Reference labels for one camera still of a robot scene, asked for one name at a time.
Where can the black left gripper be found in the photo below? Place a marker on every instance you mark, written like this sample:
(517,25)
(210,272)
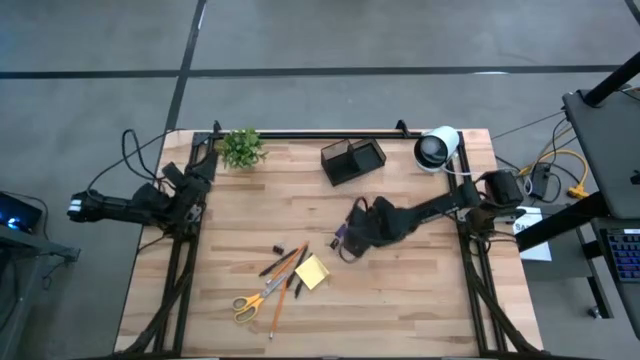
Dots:
(187,185)

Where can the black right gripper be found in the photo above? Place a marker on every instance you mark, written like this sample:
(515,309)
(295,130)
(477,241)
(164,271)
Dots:
(372,225)

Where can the yellow sticky note pad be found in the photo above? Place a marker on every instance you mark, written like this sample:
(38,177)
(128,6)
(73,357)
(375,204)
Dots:
(312,271)

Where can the black pen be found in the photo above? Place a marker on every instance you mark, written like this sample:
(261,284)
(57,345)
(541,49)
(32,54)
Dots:
(277,263)
(299,289)
(296,267)

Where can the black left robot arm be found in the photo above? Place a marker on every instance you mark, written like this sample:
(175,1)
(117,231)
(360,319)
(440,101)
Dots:
(115,205)

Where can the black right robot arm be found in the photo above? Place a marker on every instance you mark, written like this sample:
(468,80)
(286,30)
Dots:
(440,202)

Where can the black mesh desk organizer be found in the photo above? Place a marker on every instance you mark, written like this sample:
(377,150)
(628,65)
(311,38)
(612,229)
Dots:
(352,162)

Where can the green plant in white pot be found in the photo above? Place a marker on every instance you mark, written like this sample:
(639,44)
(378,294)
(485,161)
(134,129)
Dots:
(241,148)

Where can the white cylindrical spotlight lamp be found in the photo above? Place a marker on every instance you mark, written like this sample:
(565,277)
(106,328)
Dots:
(435,149)

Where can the laptop with blue glow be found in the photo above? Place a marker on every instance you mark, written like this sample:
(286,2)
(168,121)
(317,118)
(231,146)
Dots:
(17,212)

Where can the white paper sheet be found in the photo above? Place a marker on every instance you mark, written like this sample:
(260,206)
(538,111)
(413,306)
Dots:
(535,247)

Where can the black power adapter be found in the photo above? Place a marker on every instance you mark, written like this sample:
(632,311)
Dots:
(540,182)

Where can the grey side stand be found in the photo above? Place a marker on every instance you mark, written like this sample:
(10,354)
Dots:
(25,280)

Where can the grey desk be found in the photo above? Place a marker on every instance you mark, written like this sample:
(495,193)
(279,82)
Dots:
(610,150)

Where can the computer keyboard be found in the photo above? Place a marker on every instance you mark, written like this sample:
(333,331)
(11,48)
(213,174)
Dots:
(625,255)

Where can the black pole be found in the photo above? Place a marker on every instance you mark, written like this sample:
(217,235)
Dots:
(612,80)

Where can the black aluminium rig frame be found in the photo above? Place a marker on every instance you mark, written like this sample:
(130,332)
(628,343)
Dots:
(325,135)

